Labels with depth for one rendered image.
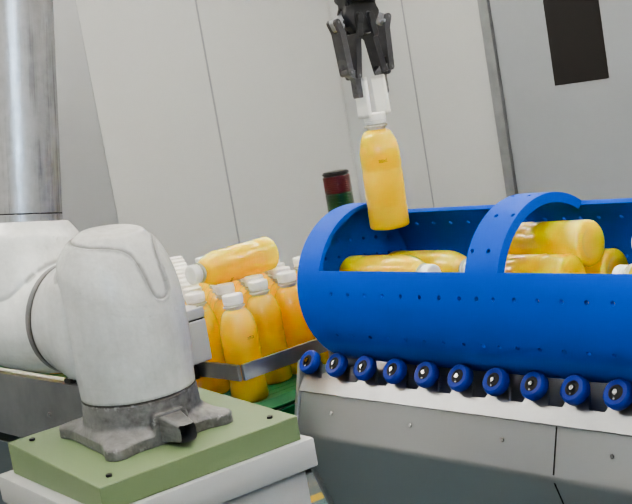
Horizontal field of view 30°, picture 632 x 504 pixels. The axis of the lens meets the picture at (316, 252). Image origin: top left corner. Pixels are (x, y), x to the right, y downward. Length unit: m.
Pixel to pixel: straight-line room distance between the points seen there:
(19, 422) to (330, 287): 1.22
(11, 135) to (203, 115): 5.30
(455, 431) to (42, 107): 0.80
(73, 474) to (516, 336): 0.66
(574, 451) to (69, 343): 0.73
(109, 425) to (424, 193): 5.63
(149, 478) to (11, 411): 1.59
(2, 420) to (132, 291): 1.63
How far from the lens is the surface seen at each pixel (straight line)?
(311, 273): 2.04
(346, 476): 2.16
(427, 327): 1.85
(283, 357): 2.21
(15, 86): 1.68
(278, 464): 1.54
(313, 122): 7.38
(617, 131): 5.92
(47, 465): 1.56
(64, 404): 2.75
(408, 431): 1.97
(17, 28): 1.69
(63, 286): 1.53
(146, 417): 1.53
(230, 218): 7.01
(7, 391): 3.01
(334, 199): 2.67
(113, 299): 1.50
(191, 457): 1.48
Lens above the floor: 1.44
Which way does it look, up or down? 8 degrees down
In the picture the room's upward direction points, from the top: 10 degrees counter-clockwise
